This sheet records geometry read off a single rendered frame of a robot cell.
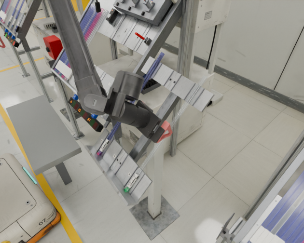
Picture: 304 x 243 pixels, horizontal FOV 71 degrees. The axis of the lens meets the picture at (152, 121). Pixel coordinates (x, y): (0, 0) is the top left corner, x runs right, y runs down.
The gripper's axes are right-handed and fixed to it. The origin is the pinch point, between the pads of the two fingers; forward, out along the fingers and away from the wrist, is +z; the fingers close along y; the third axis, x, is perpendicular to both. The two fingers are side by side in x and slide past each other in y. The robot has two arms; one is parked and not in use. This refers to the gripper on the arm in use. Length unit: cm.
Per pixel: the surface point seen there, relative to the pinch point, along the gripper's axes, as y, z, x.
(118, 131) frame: 37, 25, 23
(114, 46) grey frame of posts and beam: 115, 49, -14
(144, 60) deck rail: 42.7, 18.5, -15.5
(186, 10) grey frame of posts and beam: 42, 24, -47
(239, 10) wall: 102, 150, -118
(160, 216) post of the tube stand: 10, 75, 64
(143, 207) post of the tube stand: 22, 70, 68
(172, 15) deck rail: 44, 20, -41
